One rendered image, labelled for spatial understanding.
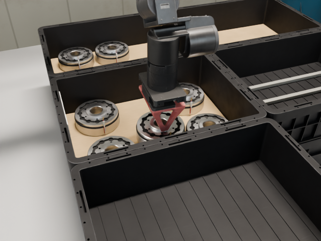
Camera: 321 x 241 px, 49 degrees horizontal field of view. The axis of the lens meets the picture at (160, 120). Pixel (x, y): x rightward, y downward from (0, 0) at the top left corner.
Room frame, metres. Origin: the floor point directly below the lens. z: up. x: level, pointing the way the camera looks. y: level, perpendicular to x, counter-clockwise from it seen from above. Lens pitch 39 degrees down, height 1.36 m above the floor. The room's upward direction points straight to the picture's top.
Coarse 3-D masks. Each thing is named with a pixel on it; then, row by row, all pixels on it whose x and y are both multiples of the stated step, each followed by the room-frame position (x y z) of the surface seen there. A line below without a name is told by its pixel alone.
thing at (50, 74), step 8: (120, 16) 1.06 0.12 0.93; (128, 16) 1.06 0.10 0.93; (136, 16) 1.07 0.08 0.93; (56, 24) 1.00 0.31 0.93; (64, 24) 1.00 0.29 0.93; (72, 24) 1.00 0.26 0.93; (80, 24) 1.01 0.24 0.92; (176, 24) 1.00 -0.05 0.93; (40, 32) 0.94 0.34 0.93; (40, 40) 0.89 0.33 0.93; (48, 56) 0.80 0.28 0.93; (48, 64) 0.76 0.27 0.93; (112, 64) 0.76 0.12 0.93; (120, 64) 0.76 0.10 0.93; (48, 72) 0.72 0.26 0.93; (64, 72) 0.72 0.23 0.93; (72, 72) 0.72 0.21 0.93
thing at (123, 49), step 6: (108, 42) 1.02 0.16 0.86; (114, 42) 1.02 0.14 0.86; (120, 42) 1.02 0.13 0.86; (96, 48) 0.98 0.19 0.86; (102, 48) 0.98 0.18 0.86; (120, 48) 0.98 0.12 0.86; (126, 48) 0.98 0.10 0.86; (102, 54) 0.94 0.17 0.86; (108, 54) 0.94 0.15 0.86; (114, 54) 0.94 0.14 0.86; (120, 54) 0.94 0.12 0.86
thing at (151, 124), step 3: (153, 117) 0.59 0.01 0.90; (162, 117) 0.59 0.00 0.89; (165, 117) 0.59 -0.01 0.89; (150, 120) 0.58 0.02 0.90; (153, 120) 0.58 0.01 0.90; (165, 120) 0.59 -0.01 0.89; (150, 123) 0.57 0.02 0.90; (153, 123) 0.57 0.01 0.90; (150, 126) 0.57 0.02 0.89; (153, 126) 0.56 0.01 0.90; (156, 126) 0.56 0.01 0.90; (171, 126) 0.57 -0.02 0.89; (153, 129) 0.56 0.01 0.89; (156, 129) 0.55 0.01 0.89; (159, 129) 0.55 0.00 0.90
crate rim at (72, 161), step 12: (84, 72) 0.72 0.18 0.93; (96, 72) 0.72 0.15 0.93; (108, 72) 0.73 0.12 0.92; (60, 108) 0.58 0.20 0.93; (60, 120) 0.54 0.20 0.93; (240, 120) 0.54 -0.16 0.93; (192, 132) 0.50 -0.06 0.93; (72, 144) 0.47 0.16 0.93; (132, 144) 0.47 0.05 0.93; (144, 144) 0.47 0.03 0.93; (72, 156) 0.44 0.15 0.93; (84, 156) 0.44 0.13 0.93; (96, 156) 0.44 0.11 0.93
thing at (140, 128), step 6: (144, 114) 0.61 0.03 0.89; (150, 114) 0.61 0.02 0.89; (162, 114) 0.61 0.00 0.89; (168, 114) 0.62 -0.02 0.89; (138, 120) 0.59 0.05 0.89; (144, 120) 0.59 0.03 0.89; (174, 120) 0.59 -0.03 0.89; (180, 120) 0.59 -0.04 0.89; (138, 126) 0.57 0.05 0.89; (144, 126) 0.57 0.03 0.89; (174, 126) 0.57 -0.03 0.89; (180, 126) 0.57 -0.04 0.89; (144, 132) 0.55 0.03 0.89; (150, 132) 0.55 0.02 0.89; (156, 132) 0.55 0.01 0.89; (162, 132) 0.55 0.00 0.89; (168, 132) 0.55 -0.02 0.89; (174, 132) 0.55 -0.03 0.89; (180, 132) 0.55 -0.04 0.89; (150, 138) 0.53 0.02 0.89; (156, 138) 0.53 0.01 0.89
